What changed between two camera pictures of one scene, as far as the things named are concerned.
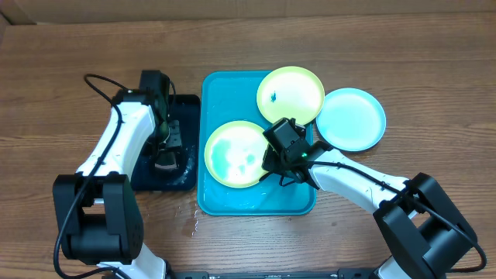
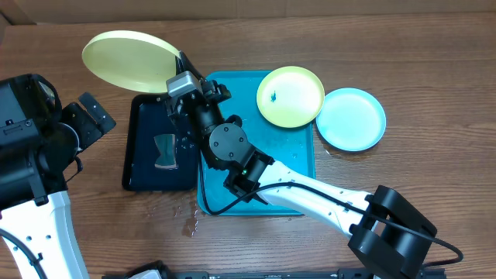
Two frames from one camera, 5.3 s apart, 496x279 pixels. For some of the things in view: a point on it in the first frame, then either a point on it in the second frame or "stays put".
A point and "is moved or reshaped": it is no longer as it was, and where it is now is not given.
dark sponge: x=166 y=160 stays put
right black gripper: x=272 y=164 -> x=215 y=91
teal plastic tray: x=225 y=97 stays put
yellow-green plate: x=233 y=153 is moved or reshaped
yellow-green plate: x=291 y=92 stays put
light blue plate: x=352 y=119 stays put
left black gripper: x=175 y=142 -> x=75 y=114
